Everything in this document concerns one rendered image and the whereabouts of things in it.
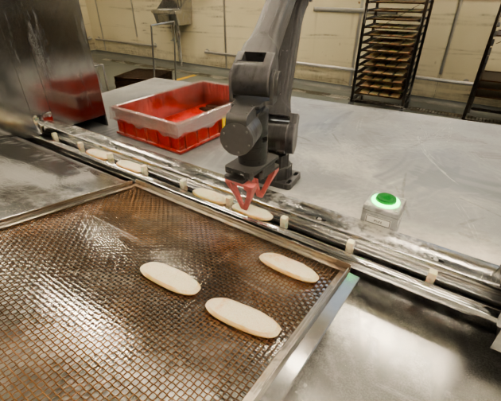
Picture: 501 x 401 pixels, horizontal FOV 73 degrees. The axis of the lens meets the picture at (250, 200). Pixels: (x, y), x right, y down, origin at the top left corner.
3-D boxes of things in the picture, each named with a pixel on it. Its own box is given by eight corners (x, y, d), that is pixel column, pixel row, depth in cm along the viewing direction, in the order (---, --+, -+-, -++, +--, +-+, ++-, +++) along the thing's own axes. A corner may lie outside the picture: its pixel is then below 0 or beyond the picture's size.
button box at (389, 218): (398, 240, 76) (410, 199, 70) (388, 261, 70) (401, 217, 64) (362, 228, 80) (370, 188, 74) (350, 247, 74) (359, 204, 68)
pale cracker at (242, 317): (285, 325, 42) (285, 317, 41) (273, 345, 38) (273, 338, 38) (215, 295, 45) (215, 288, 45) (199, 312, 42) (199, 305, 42)
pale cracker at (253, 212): (276, 215, 73) (276, 211, 72) (267, 224, 70) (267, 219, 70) (238, 202, 77) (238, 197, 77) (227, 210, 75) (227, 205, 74)
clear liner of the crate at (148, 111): (266, 114, 138) (266, 90, 132) (180, 156, 104) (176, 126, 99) (203, 101, 154) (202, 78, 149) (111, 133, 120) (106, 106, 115)
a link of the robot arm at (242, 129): (282, 68, 58) (234, 65, 60) (266, 83, 49) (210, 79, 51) (279, 134, 65) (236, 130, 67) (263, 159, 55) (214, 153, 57)
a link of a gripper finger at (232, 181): (270, 204, 72) (272, 164, 67) (251, 219, 67) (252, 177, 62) (244, 194, 75) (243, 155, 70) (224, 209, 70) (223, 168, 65)
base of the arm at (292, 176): (300, 177, 94) (262, 167, 99) (303, 149, 90) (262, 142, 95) (289, 190, 88) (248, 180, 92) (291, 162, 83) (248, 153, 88)
